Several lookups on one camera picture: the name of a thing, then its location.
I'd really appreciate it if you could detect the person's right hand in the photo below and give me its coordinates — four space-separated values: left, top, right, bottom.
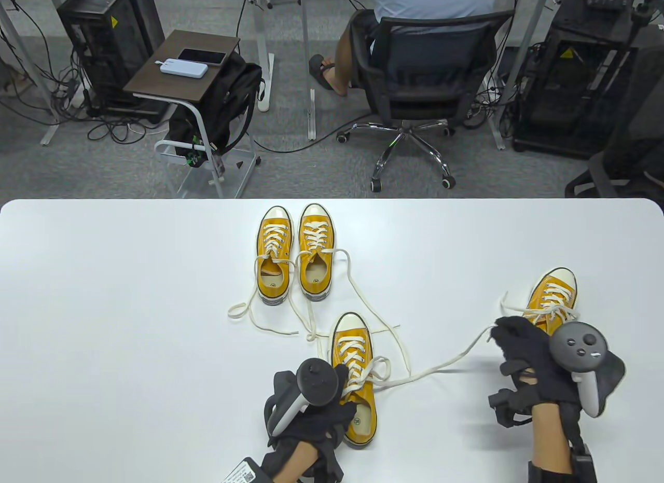
489 316 582 426

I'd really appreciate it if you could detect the person's left hand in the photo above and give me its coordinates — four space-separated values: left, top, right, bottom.
259 365 357 482

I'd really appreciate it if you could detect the gray handheld controller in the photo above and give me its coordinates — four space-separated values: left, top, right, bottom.
550 322 626 417
265 358 342 437

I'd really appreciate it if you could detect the person's left forearm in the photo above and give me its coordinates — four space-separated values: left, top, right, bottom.
272 444 320 483

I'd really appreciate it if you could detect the person's right forearm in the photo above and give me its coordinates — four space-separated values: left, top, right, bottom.
529 400 575 483

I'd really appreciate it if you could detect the white desk leg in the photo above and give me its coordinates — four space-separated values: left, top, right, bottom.
0 0 59 146
488 0 550 150
245 0 274 112
301 0 317 141

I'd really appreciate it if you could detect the dark office chair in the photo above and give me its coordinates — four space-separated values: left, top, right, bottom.
565 45 664 199

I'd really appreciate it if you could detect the black computer rack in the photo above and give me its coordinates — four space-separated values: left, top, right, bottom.
513 0 641 159

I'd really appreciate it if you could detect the green bag accessory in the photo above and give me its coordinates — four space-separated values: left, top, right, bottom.
186 134 207 168

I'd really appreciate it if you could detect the black mesh office chair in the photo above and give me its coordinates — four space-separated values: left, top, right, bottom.
337 10 515 192

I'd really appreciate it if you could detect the black backpack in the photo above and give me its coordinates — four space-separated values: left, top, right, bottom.
167 51 265 168

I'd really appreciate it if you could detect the black sandal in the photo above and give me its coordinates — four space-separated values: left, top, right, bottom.
310 55 338 92

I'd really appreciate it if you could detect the light blue power bank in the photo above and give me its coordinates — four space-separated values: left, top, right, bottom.
156 58 209 80

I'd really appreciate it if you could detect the brown side table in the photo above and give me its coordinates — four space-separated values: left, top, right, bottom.
123 30 261 199

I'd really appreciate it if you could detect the black smartphone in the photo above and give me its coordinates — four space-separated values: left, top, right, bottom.
177 48 228 66

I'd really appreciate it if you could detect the black computer tower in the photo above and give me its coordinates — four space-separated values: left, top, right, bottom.
57 0 165 125

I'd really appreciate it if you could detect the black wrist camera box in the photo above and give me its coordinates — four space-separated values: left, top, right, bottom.
571 441 597 483
220 456 270 483

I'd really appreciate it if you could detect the tangle of black cables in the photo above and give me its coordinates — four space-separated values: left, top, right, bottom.
0 0 148 144

